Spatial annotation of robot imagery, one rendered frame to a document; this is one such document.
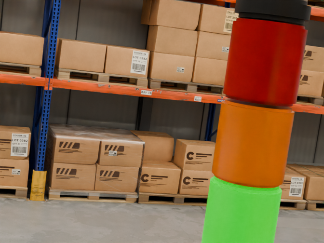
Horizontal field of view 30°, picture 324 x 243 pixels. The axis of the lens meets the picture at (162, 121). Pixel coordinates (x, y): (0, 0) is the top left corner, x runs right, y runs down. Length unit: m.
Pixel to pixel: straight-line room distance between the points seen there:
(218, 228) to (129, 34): 9.04
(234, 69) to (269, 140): 0.05
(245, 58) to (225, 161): 0.07
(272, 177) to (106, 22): 8.97
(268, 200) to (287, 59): 0.09
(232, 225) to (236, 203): 0.02
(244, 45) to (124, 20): 9.01
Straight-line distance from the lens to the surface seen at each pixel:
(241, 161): 0.40
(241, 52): 0.40
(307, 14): 0.41
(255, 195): 0.40
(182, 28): 8.28
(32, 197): 8.09
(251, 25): 0.39
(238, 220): 0.41
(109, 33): 9.35
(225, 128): 0.40
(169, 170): 8.51
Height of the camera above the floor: 2.31
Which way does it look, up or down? 8 degrees down
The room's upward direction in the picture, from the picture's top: 7 degrees clockwise
